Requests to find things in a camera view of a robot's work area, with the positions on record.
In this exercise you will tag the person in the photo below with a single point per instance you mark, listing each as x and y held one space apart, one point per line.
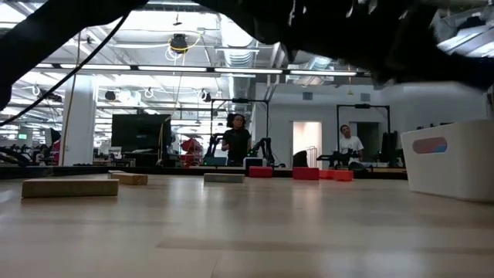
350 144
236 144

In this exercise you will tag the red machine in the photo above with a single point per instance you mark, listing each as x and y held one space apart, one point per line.
191 148

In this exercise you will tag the black box with white edges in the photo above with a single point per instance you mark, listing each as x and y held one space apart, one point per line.
252 162

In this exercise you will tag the small orange studded block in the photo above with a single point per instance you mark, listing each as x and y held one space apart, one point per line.
326 175

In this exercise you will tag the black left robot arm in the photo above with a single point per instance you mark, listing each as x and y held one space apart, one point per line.
46 31

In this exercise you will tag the black background robot arm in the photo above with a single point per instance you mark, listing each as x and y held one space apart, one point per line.
264 148
213 144

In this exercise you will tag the black monitor screen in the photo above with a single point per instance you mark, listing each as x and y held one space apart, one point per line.
141 133

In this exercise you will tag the white building column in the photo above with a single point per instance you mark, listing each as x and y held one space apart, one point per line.
79 127

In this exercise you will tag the small red smooth block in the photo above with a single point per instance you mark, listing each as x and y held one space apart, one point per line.
260 172

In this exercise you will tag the black chair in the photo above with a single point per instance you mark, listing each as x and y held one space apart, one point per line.
300 159

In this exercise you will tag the silver ceiling duct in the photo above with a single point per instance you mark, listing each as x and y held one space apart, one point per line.
237 54

